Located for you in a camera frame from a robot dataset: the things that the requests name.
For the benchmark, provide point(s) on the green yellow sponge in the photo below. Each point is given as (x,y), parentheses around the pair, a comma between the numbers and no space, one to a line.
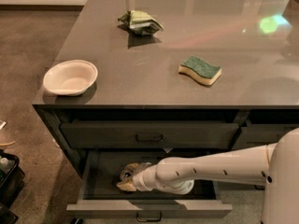
(200,71)

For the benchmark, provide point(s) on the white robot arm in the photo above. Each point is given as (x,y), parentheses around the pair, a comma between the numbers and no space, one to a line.
(274,166)

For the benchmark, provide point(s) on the dark drawer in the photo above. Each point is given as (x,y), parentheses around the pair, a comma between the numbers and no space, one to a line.
(253,135)
(148,134)

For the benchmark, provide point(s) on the black bin with bottles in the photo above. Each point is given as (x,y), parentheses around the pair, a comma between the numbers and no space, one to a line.
(11,183)

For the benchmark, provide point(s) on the white bowl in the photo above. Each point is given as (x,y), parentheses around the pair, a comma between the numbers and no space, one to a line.
(70,78)

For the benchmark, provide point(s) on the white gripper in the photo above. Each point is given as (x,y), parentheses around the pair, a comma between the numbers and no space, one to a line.
(139,178)

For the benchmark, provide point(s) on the dark right top drawer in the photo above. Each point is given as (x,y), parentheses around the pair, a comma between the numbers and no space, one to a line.
(253,135)

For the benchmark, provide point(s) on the blue pepsi can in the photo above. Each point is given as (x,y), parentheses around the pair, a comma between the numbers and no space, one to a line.
(126,174)

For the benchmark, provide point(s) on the crumpled green chip bag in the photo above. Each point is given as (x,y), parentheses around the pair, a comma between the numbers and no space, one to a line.
(140,22)

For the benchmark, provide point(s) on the open middle drawer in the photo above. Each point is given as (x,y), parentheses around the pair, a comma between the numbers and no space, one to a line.
(99,196)

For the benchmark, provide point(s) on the dark cabinet counter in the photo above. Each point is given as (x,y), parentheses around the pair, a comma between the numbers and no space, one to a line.
(254,42)

